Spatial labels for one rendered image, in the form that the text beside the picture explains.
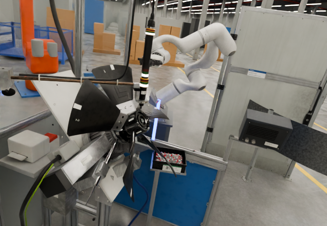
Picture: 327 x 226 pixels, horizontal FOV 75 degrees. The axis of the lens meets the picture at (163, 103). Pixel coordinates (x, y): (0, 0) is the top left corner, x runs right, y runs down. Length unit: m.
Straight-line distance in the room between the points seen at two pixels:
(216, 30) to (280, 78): 1.70
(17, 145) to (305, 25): 2.80
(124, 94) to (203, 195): 1.04
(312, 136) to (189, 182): 1.36
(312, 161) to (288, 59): 1.13
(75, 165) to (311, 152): 2.23
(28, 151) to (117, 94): 0.58
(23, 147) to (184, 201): 1.19
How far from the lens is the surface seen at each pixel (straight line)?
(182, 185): 1.78
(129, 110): 1.10
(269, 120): 1.43
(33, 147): 1.36
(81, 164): 0.94
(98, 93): 0.91
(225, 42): 1.41
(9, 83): 1.08
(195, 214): 1.93
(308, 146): 2.59
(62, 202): 1.38
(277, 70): 2.87
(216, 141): 3.14
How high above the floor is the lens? 1.68
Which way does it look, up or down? 21 degrees down
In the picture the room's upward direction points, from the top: 9 degrees clockwise
